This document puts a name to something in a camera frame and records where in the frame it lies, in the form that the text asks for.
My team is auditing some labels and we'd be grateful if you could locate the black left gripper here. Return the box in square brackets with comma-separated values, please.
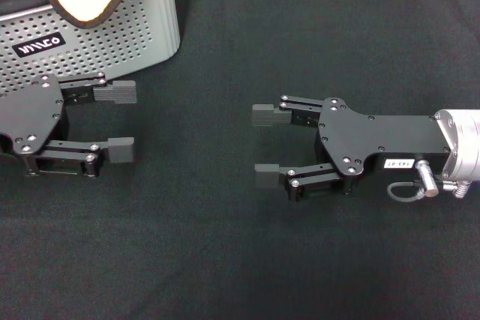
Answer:
[0, 71, 137, 178]

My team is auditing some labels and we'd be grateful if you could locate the dark grey cloth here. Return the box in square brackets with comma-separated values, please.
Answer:
[0, 0, 52, 17]

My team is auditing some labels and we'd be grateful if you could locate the black tablecloth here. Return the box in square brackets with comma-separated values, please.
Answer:
[0, 0, 480, 320]

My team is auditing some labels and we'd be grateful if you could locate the grey perforated storage box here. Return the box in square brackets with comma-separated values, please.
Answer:
[0, 0, 182, 109]

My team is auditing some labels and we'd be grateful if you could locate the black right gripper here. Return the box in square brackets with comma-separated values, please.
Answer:
[251, 94, 452, 204]

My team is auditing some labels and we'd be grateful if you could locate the grey cable with metal plug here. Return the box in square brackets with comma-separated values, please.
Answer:
[388, 160, 473, 202]

